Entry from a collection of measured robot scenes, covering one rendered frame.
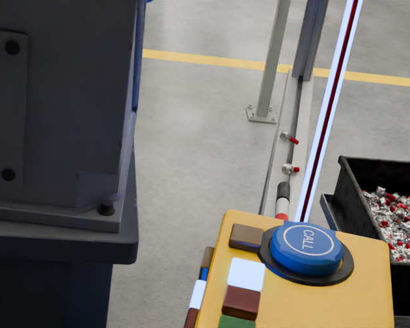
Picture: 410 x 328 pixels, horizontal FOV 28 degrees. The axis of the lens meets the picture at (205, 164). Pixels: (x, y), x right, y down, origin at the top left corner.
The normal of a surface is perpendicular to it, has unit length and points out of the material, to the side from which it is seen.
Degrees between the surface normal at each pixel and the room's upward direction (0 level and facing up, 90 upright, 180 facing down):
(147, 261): 0
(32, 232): 0
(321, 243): 0
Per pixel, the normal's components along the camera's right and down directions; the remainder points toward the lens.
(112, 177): 0.70, 0.44
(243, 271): 0.15, -0.86
